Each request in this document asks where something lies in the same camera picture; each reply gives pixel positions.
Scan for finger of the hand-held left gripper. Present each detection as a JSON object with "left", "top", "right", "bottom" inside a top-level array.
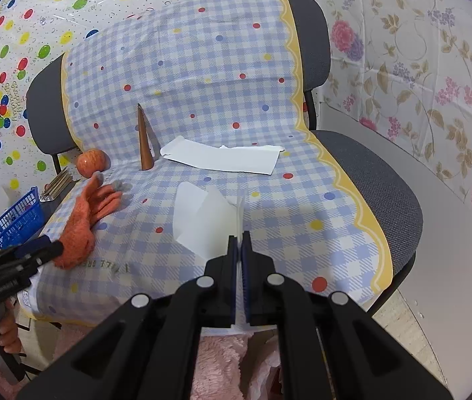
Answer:
[
  {"left": 25, "top": 241, "right": 65, "bottom": 266},
  {"left": 14, "top": 235, "right": 51, "bottom": 260}
]

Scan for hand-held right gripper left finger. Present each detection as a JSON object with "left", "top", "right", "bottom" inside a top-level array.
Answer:
[{"left": 17, "top": 235, "right": 239, "bottom": 400}]

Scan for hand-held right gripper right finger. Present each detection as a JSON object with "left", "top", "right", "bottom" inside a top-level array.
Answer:
[{"left": 240, "top": 231, "right": 455, "bottom": 400}]

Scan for orange knitted glove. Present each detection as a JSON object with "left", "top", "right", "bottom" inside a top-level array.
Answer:
[{"left": 53, "top": 171, "right": 124, "bottom": 269}]

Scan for blue plastic basket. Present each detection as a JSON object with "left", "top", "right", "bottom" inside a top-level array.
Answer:
[{"left": 0, "top": 186, "right": 47, "bottom": 251}]

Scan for bundle of wooden sticks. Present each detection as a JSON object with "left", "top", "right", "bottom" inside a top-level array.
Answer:
[{"left": 39, "top": 166, "right": 80, "bottom": 203}]

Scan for person's pink fluffy pants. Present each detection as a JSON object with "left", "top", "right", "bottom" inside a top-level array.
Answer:
[{"left": 0, "top": 323, "right": 253, "bottom": 400}]

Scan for red apple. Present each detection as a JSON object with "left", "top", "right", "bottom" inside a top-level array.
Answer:
[{"left": 77, "top": 149, "right": 109, "bottom": 178}]

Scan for long white paper sheet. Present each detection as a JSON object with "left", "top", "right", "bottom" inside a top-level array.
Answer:
[{"left": 160, "top": 135, "right": 285, "bottom": 176}]

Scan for brown cone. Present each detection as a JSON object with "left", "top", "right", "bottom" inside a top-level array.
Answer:
[{"left": 136, "top": 103, "right": 162, "bottom": 171}]

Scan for grey office chair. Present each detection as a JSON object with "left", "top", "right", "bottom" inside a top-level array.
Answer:
[{"left": 25, "top": 0, "right": 424, "bottom": 321}]

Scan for blue checked dotted cloth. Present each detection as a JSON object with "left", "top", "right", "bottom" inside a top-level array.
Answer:
[{"left": 17, "top": 0, "right": 394, "bottom": 328}]

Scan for balloon printed plastic sheet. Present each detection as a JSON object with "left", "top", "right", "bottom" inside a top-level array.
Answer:
[{"left": 0, "top": 0, "right": 315, "bottom": 205}]

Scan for floral printed plastic sheet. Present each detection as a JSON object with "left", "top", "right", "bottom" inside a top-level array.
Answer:
[{"left": 306, "top": 0, "right": 472, "bottom": 255}]

